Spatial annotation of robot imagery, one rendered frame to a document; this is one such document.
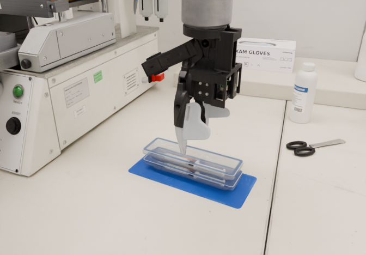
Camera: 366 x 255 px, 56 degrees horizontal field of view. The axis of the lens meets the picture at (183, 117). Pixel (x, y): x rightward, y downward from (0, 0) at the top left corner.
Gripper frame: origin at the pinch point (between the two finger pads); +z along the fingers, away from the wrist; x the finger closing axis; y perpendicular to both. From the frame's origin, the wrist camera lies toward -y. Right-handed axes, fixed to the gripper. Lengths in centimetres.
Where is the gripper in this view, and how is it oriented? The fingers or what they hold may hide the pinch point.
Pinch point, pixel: (191, 136)
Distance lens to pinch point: 61.7
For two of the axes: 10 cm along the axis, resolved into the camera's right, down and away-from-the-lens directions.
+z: -0.1, 8.9, 4.5
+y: 8.8, 2.2, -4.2
